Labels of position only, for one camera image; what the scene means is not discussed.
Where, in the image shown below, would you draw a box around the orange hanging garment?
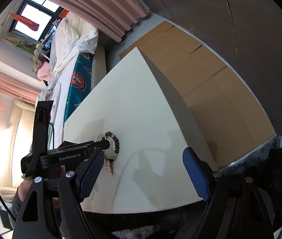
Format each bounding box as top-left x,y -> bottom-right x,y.
10,14 -> 39,31

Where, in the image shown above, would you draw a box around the pink curtain right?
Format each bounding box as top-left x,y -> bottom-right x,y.
49,0 -> 149,43

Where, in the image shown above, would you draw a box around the pink plush toy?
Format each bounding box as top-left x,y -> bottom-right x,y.
37,62 -> 51,82

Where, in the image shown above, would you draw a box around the white low table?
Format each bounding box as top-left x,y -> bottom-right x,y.
64,49 -> 217,214

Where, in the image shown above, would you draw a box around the window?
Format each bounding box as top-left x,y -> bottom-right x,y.
8,0 -> 65,41

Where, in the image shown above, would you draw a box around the cardboard floor sheets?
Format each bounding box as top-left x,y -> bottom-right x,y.
120,21 -> 275,168

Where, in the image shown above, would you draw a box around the white tassel pendant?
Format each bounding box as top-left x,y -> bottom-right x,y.
104,159 -> 113,175

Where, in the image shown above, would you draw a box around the white duvet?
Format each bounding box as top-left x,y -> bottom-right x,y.
49,11 -> 99,75

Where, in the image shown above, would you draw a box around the person left hand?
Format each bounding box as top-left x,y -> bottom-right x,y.
16,166 -> 67,220

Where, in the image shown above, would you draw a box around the small white side table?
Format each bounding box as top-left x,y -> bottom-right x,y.
33,42 -> 50,61

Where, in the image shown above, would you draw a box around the beige headboard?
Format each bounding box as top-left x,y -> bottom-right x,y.
0,100 -> 35,188

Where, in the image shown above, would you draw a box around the pink curtain left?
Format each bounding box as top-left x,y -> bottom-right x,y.
0,72 -> 43,105

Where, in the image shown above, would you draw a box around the green hanging garment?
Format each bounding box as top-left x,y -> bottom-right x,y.
2,36 -> 37,58

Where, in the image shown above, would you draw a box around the dark multicolor bead bracelet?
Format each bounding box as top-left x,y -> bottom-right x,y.
102,131 -> 120,163

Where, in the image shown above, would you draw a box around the pink curtain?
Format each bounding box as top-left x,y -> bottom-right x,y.
49,0 -> 149,43
0,72 -> 43,105

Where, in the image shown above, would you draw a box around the bed with teal sheet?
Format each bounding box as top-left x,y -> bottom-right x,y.
37,46 -> 107,149

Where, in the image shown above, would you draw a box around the dark wooden wardrobe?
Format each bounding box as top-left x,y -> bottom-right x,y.
143,0 -> 282,135

